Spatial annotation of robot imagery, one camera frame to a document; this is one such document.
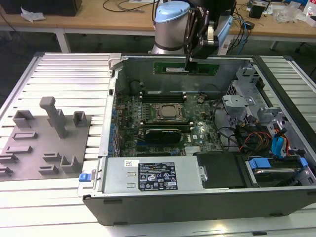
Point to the clear plastic bags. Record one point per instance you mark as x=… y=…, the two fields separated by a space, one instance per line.
x=288 y=13

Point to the small black adapter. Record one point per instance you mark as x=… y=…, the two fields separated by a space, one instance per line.
x=250 y=24

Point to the silver metal drive cage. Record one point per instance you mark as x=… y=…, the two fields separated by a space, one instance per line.
x=237 y=101

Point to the black RAM slot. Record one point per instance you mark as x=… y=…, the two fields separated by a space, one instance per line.
x=163 y=101
x=185 y=127
x=163 y=93
x=168 y=125
x=168 y=122
x=163 y=98

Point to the small black box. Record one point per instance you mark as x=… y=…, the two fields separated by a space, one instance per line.
x=258 y=11

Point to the open black PC case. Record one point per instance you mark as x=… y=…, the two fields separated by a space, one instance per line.
x=148 y=207

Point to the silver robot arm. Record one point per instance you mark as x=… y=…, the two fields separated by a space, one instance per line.
x=170 y=29

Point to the silver power supply unit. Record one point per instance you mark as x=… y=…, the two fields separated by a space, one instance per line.
x=118 y=177

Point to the crumpled white paper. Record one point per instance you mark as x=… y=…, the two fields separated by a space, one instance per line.
x=32 y=16

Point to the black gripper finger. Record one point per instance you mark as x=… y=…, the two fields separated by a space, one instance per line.
x=191 y=65

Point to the black graphics card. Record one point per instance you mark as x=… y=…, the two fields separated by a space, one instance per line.
x=163 y=135

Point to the blue plastic case latch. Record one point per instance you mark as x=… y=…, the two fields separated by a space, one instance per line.
x=84 y=177

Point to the green motherboard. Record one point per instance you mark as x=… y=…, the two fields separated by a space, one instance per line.
x=197 y=116

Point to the silver coin battery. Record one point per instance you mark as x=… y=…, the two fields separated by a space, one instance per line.
x=200 y=100

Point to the silver CPU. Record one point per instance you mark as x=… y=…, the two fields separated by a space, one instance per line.
x=168 y=110

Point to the large black equipment box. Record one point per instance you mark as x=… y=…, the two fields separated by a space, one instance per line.
x=37 y=7

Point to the silver metal bracket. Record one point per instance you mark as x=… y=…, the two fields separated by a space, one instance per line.
x=211 y=34

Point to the blue card retention clip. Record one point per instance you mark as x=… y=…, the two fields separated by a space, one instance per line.
x=114 y=113
x=113 y=127

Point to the green RAM stick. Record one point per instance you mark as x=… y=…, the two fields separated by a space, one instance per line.
x=168 y=68

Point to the hard disk in blue carrier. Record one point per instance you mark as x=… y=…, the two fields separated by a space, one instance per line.
x=258 y=164

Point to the wooden desk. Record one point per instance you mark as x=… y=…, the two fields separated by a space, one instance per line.
x=98 y=19

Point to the grey parts rack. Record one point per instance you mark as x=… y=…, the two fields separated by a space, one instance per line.
x=37 y=158

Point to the black plastic bay cover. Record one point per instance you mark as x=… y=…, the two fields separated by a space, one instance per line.
x=222 y=170

